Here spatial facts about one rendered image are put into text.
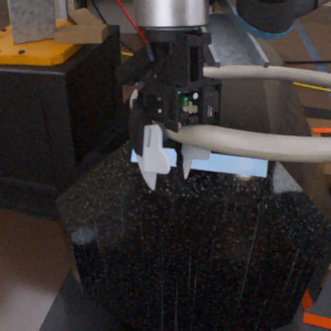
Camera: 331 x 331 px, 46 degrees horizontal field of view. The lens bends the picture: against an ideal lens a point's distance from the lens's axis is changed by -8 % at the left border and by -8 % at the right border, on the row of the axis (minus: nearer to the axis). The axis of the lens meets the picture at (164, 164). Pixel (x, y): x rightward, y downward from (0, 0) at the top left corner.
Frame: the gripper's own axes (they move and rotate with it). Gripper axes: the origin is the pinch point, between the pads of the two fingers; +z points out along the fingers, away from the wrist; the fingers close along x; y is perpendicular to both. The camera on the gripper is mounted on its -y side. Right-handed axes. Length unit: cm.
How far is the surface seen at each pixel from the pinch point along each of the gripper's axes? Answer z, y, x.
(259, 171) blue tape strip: 13.8, -11.4, 33.7
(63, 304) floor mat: 84, -72, 3
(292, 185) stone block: 18.2, -7.3, 41.3
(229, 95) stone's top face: 5, -37, 49
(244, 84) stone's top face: 3, -39, 58
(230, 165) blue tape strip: 13.1, -16.4, 29.3
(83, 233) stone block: 34, -42, 4
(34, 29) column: -12, -125, 24
